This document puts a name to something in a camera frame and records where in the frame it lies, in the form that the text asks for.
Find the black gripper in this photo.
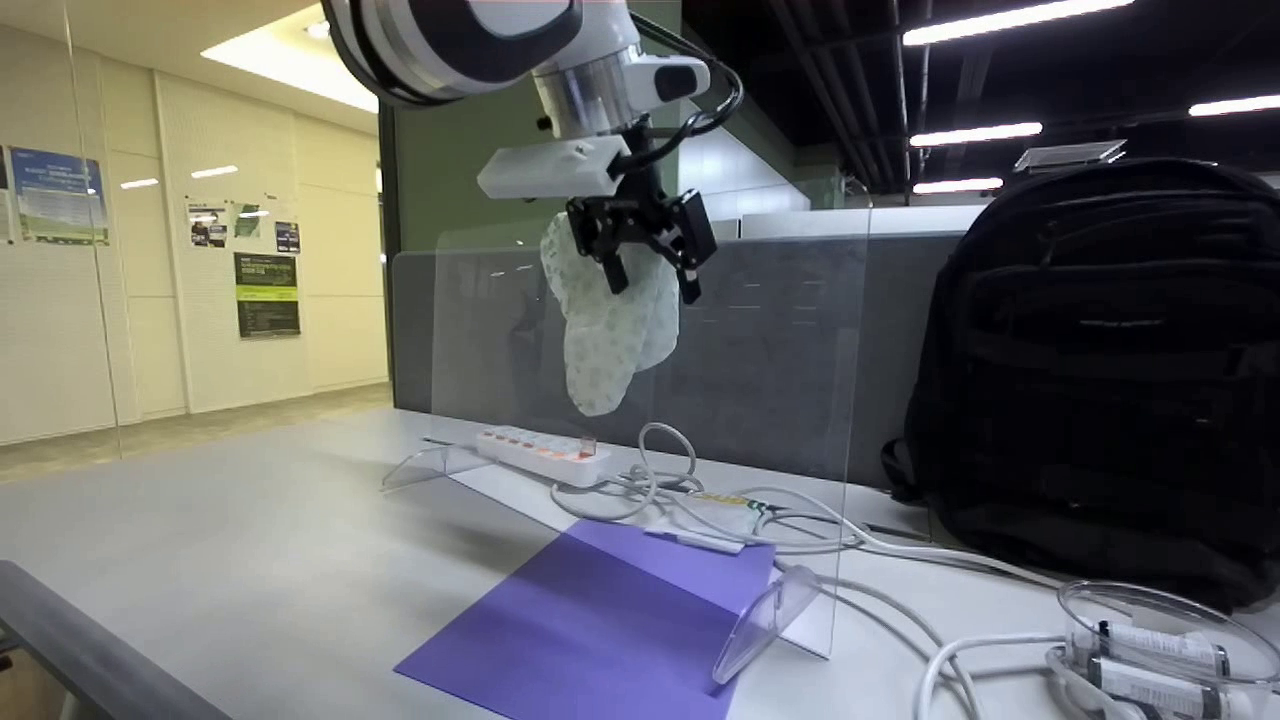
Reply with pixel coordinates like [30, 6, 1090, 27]
[565, 186, 720, 308]

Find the pale green patterned cloth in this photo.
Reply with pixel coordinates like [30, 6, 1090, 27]
[537, 214, 687, 419]

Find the white power strip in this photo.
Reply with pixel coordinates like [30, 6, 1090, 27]
[467, 423, 611, 492]

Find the grey partition panel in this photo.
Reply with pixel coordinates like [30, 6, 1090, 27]
[383, 214, 985, 492]

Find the long ceiling light strip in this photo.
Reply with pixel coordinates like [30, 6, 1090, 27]
[899, 0, 1138, 52]
[908, 173, 1009, 201]
[908, 121, 1049, 152]
[1183, 92, 1280, 123]

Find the purple paper sheet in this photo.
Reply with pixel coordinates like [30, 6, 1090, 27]
[393, 516, 779, 720]

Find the large ceiling light panel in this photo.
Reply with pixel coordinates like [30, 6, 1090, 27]
[195, 6, 383, 121]

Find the black backpack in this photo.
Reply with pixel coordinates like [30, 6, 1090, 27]
[876, 152, 1280, 611]

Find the white plug adapter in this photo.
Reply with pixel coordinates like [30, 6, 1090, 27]
[1086, 617, 1239, 680]
[1083, 658, 1262, 720]

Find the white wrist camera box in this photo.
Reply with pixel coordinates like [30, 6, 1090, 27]
[473, 133, 632, 206]

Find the white looped power cable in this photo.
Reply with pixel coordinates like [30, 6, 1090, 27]
[544, 418, 703, 530]

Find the dark green wall poster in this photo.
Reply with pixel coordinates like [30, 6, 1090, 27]
[233, 249, 302, 343]

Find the white long cable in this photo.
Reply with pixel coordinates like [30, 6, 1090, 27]
[691, 486, 1083, 596]

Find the white curved cable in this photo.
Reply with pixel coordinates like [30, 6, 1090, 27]
[908, 627, 1086, 720]

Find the white thin looped cable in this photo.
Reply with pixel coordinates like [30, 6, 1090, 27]
[1056, 574, 1280, 662]

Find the blue and white wall poster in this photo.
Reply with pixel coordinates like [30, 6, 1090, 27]
[4, 143, 117, 249]

